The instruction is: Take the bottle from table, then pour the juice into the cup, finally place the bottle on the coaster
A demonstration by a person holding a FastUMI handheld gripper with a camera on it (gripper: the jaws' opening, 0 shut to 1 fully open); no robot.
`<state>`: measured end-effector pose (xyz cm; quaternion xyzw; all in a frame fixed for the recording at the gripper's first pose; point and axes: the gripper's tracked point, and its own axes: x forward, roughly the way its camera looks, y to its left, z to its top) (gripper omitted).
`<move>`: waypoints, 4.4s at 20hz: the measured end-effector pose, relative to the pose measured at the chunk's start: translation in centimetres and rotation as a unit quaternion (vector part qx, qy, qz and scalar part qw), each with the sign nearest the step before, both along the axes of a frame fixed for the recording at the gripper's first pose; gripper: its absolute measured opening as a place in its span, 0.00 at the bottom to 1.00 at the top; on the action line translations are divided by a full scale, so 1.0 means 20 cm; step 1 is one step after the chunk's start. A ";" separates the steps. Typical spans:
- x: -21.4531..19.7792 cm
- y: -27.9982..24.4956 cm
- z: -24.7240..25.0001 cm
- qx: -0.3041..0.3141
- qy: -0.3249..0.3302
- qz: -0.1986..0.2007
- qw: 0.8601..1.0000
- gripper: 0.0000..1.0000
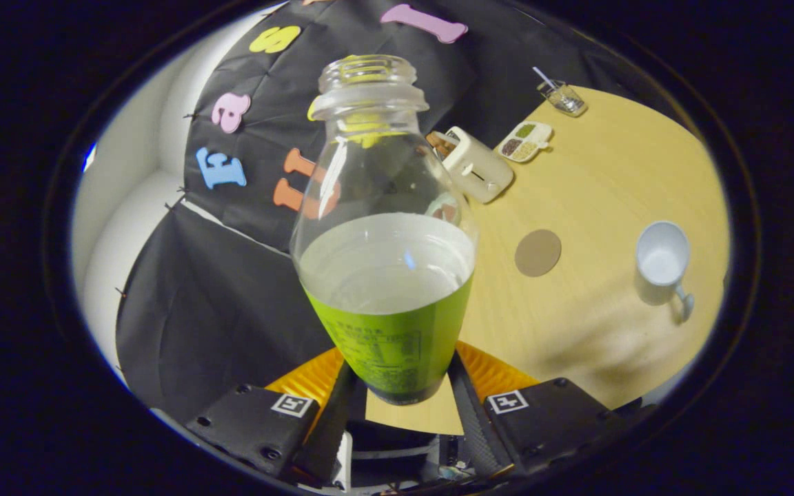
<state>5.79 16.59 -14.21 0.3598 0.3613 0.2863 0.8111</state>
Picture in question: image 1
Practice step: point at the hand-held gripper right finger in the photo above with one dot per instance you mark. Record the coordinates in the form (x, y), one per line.
(548, 420)

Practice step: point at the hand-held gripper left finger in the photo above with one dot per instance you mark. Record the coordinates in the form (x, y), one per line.
(252, 424)

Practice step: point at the clear juice bottle green label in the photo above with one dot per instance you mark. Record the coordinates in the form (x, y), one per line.
(390, 337)

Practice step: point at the brown round coaster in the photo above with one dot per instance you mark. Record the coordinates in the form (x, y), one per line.
(538, 253)

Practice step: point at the white cup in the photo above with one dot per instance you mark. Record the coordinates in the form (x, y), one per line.
(662, 258)

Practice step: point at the black backdrop cloth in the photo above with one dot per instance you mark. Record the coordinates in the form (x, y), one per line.
(218, 324)

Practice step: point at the wooden table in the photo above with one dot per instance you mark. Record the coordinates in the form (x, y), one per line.
(590, 193)

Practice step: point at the pale blue plate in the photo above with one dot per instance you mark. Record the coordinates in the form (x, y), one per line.
(444, 207)

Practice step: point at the white toaster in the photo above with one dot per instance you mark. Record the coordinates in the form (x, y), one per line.
(483, 169)

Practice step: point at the white divided dish of beans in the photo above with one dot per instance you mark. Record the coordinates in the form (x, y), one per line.
(524, 141)

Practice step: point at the brown bread slice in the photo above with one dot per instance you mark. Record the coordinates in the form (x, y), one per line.
(437, 142)

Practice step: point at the metal spoon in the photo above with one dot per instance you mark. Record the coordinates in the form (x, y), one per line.
(543, 76)

